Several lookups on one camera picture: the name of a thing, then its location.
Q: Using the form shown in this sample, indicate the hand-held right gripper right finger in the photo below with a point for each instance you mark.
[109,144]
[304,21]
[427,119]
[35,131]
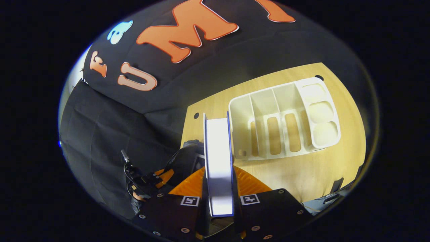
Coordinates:
[272,215]

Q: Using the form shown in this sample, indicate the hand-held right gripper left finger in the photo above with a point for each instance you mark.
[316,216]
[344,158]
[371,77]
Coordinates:
[168,215]

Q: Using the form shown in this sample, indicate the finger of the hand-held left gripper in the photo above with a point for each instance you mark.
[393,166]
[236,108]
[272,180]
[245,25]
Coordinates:
[154,177]
[167,177]

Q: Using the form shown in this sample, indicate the blue spine book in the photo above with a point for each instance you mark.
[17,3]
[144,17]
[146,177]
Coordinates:
[218,161]

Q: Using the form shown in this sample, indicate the white bookshelf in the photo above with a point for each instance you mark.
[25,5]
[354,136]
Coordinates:
[242,111]

